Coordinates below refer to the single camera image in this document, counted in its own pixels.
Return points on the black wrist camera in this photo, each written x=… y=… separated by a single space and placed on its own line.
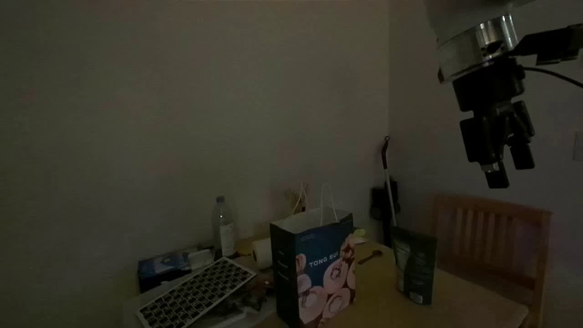
x=548 y=42

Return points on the green box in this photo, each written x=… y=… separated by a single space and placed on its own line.
x=415 y=265

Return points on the blue tissue box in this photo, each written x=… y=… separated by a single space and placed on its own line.
x=164 y=266

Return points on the reed diffuser sticks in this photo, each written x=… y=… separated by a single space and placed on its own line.
x=297 y=199

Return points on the wooden slatted chair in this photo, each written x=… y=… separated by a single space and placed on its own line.
x=493 y=243

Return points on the floral print gift bag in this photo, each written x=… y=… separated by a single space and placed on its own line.
x=311 y=274

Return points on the black white patterned board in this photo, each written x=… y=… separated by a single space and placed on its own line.
x=193 y=292

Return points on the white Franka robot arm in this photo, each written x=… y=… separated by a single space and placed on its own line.
x=466 y=24

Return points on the clear plastic water bottle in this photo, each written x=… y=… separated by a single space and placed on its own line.
x=224 y=228

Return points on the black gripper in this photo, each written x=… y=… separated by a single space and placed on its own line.
x=486 y=84

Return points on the white cup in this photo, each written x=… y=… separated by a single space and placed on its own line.
x=260 y=250

